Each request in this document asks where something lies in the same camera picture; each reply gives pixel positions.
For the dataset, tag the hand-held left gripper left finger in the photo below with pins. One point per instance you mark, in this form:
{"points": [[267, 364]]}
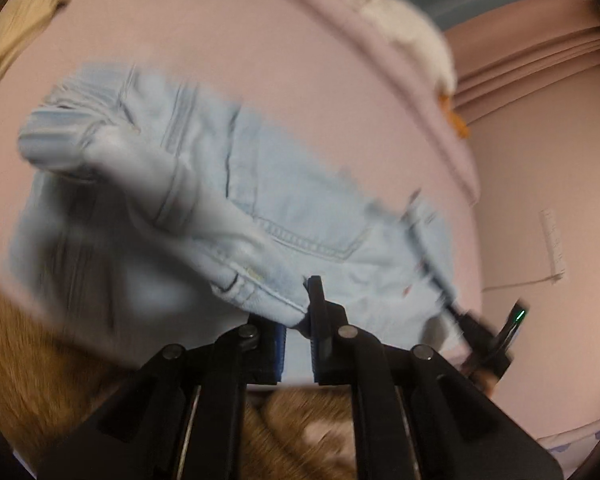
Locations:
{"points": [[279, 351]]}

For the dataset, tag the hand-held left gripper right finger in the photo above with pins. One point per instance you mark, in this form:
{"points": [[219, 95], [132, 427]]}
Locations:
{"points": [[314, 355]]}

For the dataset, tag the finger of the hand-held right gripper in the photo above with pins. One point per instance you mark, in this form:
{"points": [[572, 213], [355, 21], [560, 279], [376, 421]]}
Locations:
{"points": [[430, 255]]}

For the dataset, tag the light blue denim pants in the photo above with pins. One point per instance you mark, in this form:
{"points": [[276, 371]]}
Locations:
{"points": [[305, 200]]}

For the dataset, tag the pink comforter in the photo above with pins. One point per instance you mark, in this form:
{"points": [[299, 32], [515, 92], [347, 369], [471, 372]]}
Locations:
{"points": [[380, 85]]}

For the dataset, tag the white goose plush toy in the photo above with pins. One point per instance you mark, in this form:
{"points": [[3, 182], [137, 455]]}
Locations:
{"points": [[410, 25]]}

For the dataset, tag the pink bed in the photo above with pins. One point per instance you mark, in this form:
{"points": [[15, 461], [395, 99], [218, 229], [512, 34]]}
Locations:
{"points": [[280, 60]]}

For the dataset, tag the brown shaggy rug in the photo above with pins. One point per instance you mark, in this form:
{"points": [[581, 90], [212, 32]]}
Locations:
{"points": [[30, 360]]}

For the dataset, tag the beige cloth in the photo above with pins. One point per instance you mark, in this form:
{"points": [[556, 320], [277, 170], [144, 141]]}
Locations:
{"points": [[15, 40]]}

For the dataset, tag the white wall socket strip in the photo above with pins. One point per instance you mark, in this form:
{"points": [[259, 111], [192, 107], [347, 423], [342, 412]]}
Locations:
{"points": [[552, 245]]}

